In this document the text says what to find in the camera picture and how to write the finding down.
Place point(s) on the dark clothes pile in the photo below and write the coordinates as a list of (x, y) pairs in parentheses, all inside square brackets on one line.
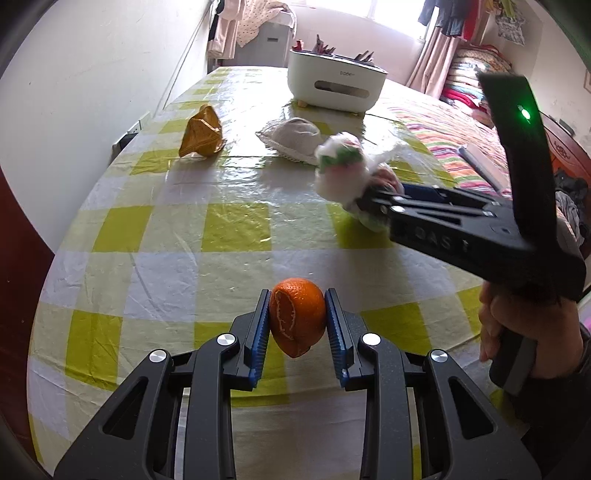
[(572, 189)]

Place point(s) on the beige hanging garment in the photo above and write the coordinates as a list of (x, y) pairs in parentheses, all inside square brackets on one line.
[(224, 27)]

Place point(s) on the wooden headboard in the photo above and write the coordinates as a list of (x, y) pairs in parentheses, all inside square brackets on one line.
[(570, 143)]

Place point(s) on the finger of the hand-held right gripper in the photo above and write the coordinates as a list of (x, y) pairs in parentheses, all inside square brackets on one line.
[(415, 203), (422, 191)]

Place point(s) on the clear plastic bag with scraps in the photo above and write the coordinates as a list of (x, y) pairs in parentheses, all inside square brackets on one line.
[(341, 170)]

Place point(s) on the golden crumpled wrapper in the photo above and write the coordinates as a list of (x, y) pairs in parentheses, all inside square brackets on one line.
[(201, 134)]

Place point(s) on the person's right hand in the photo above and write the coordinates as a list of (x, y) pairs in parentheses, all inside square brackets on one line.
[(531, 314)]

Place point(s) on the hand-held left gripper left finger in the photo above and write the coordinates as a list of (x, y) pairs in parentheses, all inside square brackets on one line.
[(261, 342)]

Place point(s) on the dark red wooden door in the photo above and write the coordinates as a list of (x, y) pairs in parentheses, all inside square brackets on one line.
[(21, 258)]

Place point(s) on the beige knitted cloth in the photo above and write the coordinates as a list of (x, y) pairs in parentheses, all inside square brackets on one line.
[(295, 136)]

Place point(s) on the person's right forearm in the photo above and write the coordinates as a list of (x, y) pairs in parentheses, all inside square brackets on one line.
[(554, 410)]

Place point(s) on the pink curtain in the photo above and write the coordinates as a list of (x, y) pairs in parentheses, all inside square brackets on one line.
[(431, 64)]

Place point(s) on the row of hanging clothes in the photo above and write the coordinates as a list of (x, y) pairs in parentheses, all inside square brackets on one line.
[(461, 18)]

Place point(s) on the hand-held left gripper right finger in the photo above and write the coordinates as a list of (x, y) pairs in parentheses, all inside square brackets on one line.
[(334, 342)]

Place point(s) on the stack of folded blankets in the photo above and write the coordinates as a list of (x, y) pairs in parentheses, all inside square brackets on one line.
[(471, 78)]

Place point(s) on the striped bedsheet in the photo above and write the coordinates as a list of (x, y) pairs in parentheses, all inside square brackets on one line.
[(429, 134)]

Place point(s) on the floral cloth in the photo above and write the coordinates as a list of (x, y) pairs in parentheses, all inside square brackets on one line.
[(263, 14)]

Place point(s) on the white desktop bin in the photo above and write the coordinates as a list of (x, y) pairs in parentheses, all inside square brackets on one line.
[(332, 78)]

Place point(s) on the bundle of reddish wrappers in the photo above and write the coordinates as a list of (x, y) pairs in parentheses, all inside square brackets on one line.
[(323, 48)]

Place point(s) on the orange fruit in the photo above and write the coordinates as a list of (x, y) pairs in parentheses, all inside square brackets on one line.
[(302, 309)]

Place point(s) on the window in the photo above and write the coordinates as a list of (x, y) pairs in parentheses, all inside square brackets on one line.
[(351, 14)]

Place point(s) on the grey cabinet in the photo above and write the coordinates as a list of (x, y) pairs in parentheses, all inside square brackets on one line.
[(265, 44)]

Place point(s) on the flat grey device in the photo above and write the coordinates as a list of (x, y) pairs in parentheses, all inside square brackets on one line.
[(485, 166)]

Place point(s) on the white wall socket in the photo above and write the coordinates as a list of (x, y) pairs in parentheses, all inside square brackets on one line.
[(134, 131)]

